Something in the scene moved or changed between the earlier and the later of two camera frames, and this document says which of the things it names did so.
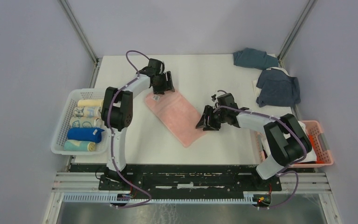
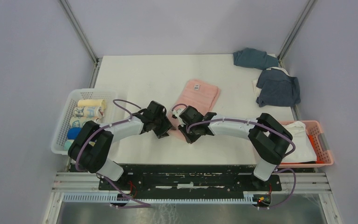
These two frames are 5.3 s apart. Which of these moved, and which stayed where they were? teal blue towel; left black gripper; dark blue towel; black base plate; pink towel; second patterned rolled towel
Moved: pink towel; left black gripper
Stayed: teal blue towel; black base plate; dark blue towel; second patterned rolled towel
